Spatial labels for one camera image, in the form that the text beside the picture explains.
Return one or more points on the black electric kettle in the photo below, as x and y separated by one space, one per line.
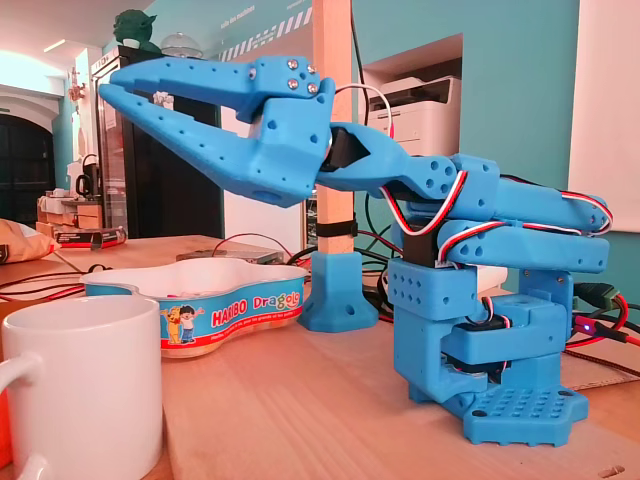
87 177

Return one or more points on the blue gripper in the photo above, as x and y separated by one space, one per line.
285 150

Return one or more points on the brown cardboard sheet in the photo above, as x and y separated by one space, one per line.
580 374

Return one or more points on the brown paper bag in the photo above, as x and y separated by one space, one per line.
20 242

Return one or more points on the small red circuit board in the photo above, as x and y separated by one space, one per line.
586 325

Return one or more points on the small wall ornament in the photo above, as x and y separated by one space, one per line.
76 85

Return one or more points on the light wooden base board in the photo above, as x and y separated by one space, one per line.
300 400

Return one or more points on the storage shelf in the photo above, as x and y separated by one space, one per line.
307 215

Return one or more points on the green Yoda figure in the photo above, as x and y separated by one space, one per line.
132 27

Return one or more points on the black red flat box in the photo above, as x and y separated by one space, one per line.
90 237

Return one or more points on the ceiling strip light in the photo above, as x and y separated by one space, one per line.
54 46

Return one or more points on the Haribo plastic candy tub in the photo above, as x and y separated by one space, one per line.
240 312

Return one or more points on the white power strip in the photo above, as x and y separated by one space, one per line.
492 277

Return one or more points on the light wooden post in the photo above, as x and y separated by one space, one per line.
332 30

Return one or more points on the grey flat metal device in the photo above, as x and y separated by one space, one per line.
250 255

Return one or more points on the white wall board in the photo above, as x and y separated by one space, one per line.
610 100

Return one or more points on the green terminal connector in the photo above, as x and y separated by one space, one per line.
597 295

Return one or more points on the white fridge magnet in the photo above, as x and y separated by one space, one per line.
162 99

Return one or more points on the blue 3D printed robot arm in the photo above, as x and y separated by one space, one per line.
525 250

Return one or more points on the white ceramic mug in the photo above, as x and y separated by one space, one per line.
90 380

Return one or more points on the clear glass dome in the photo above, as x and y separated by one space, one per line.
181 45

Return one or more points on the dark arched door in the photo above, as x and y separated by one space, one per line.
25 170

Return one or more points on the black fridge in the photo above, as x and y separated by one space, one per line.
165 200

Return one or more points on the blue printed post base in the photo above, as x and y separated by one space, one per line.
335 295

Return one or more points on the white office printer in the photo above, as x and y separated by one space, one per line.
425 107

